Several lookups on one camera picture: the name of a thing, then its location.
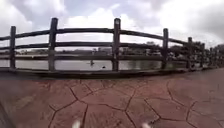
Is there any red stone-pattern paved path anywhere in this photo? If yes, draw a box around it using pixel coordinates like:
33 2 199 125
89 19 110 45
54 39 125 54
0 68 224 128

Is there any row of trees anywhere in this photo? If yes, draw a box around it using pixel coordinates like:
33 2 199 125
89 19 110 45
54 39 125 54
13 40 224 58

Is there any dark wooden rail fence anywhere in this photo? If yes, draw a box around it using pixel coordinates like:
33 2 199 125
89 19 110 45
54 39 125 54
0 17 224 79

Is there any grey water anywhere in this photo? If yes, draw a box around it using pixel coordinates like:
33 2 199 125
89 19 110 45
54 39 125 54
0 58 188 71

